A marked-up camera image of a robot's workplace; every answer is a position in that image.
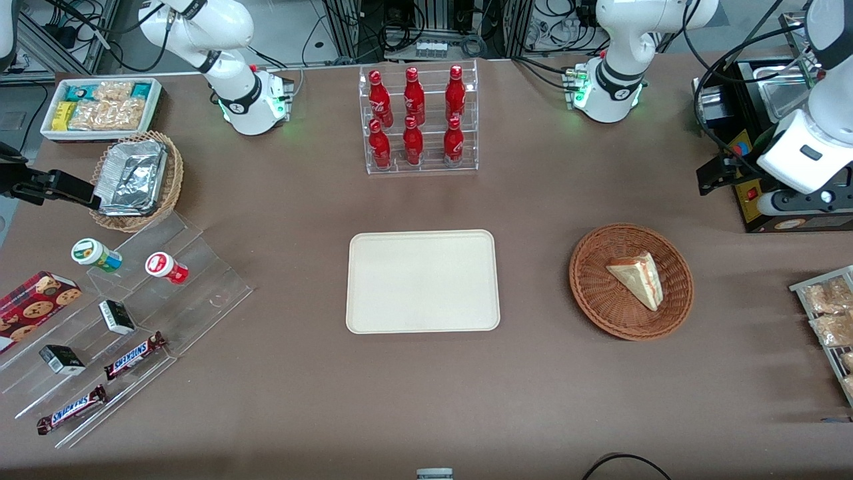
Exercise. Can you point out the large clear peanut snack bag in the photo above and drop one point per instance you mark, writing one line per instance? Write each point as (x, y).
(106, 114)

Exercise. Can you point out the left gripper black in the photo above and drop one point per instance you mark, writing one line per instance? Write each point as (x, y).
(741, 162)

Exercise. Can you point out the black food warmer machine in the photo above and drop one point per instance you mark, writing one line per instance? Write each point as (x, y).
(746, 73)

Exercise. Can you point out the round brown wicker basket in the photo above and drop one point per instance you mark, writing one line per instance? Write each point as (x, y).
(600, 300)

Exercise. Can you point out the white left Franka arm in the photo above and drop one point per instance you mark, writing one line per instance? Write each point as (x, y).
(616, 73)

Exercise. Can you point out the triangular sandwich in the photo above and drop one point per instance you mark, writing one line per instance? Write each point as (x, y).
(638, 280)

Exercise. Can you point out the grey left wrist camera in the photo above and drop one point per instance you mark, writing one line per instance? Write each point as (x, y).
(800, 203)

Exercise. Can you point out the yellow snack packet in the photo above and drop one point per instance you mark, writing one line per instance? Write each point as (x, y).
(63, 114)

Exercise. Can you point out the light tan wicker basket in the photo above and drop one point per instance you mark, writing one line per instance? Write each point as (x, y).
(174, 173)

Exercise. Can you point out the steel warmer pan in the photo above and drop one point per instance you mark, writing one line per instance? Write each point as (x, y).
(783, 93)

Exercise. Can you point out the small clear peanut snack bag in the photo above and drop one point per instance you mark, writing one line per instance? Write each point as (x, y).
(112, 91)

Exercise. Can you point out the metal equipment rack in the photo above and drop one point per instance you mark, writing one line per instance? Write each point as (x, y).
(426, 13)

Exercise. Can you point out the clear acrylic stepped display stand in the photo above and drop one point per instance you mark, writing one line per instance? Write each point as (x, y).
(200, 280)

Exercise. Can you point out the teal snack packet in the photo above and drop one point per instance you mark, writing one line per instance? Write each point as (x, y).
(74, 91)
(141, 90)

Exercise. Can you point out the Snickers chocolate bar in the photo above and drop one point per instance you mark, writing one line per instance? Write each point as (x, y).
(72, 408)
(133, 355)

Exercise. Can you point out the silver foil container stack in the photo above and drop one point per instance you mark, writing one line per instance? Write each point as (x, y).
(133, 176)

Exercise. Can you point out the clear bag of fried snack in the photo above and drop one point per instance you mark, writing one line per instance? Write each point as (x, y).
(833, 330)
(848, 362)
(826, 296)
(849, 386)

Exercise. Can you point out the red cola bottle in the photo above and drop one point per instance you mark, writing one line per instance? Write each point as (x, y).
(380, 146)
(454, 143)
(456, 93)
(378, 100)
(414, 96)
(413, 143)

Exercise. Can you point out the small black box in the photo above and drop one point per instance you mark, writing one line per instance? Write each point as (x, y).
(116, 316)
(61, 360)

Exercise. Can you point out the aluminium frame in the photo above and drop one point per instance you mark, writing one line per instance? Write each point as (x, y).
(40, 36)

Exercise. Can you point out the white power strip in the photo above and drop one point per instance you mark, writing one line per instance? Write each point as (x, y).
(431, 49)

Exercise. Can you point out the clear acrylic bottle rack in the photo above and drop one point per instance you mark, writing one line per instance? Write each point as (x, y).
(433, 166)

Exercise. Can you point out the red cookie box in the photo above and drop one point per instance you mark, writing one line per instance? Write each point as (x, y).
(33, 306)

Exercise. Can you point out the green lid snack cup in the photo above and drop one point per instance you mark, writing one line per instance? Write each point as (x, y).
(90, 252)

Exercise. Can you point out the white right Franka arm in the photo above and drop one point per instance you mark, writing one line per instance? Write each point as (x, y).
(240, 93)

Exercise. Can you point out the white rectangular snack bin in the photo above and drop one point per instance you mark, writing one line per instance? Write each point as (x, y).
(46, 130)

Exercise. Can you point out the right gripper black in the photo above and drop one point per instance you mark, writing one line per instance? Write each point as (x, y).
(14, 182)

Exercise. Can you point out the beige plastic tray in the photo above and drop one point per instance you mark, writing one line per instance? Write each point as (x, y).
(422, 283)

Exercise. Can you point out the small grey box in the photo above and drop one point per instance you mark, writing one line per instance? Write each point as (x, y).
(434, 474)

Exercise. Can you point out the red lid snack cup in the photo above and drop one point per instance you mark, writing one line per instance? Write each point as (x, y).
(163, 266)

